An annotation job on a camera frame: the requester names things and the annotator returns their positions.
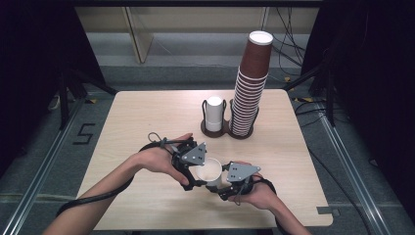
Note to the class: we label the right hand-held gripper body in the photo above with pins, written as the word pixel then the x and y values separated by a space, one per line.
pixel 239 172

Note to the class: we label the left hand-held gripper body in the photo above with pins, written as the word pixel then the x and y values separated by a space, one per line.
pixel 194 155

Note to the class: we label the single white paper cup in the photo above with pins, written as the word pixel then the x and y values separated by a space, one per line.
pixel 208 169

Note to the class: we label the stack of white paper cups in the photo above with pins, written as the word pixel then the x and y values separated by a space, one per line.
pixel 214 111

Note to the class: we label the stack of brown paper cups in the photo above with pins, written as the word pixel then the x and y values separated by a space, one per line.
pixel 256 58

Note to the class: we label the person's right hand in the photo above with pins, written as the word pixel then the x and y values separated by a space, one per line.
pixel 261 196

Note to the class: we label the person's left hand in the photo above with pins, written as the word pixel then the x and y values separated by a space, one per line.
pixel 156 160

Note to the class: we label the black metal stand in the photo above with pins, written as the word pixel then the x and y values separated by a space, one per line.
pixel 329 98
pixel 63 98

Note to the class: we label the black curtain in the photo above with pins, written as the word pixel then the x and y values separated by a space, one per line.
pixel 375 65
pixel 32 49

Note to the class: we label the metal floor rail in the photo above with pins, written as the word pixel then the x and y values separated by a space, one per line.
pixel 355 182
pixel 36 189

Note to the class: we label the pale wooden shelf frame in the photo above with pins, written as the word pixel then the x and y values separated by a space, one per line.
pixel 140 39

